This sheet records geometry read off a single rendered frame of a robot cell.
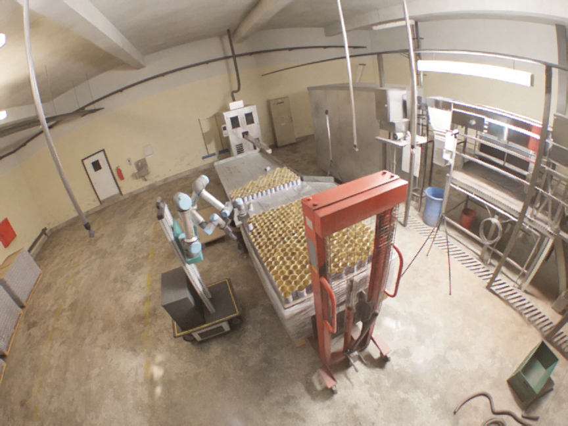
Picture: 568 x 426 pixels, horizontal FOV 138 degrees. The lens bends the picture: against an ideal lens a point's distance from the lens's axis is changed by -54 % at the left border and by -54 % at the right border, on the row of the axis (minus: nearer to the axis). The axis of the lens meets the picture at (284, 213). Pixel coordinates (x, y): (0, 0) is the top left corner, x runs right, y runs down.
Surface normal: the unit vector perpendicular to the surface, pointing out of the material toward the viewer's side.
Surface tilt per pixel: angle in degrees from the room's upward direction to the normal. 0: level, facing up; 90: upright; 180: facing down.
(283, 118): 90
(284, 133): 90
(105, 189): 90
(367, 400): 0
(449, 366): 0
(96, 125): 90
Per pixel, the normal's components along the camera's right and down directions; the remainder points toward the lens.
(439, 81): -0.91, 0.33
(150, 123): 0.38, 0.44
